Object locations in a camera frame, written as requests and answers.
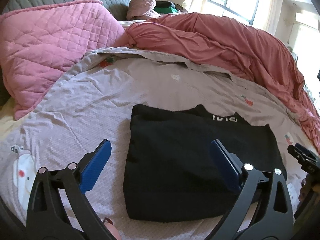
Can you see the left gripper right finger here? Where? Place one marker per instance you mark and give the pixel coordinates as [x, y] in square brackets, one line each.
[263, 208]

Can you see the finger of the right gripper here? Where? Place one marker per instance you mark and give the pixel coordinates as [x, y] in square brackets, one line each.
[306, 158]

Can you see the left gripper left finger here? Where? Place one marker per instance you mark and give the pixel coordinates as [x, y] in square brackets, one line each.
[46, 215]

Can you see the black IKISS sweatshirt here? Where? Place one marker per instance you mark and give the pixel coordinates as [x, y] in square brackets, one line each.
[169, 175]

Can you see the green and black clothes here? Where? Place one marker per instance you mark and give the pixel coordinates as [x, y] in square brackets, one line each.
[168, 7]

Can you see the person's left hand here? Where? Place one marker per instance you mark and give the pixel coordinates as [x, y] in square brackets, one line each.
[111, 228]

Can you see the dusty red duvet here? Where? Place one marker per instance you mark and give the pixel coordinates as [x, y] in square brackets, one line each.
[245, 51]

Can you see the grey strawberry print bedsheet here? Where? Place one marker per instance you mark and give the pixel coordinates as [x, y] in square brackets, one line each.
[94, 100]

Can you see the pink quilted pillow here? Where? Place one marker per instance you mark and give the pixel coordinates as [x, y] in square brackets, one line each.
[39, 44]

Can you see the mauve crumpled pillow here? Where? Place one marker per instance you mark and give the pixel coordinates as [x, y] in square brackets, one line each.
[141, 10]

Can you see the window with dark frame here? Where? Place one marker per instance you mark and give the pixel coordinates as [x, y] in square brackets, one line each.
[232, 0]

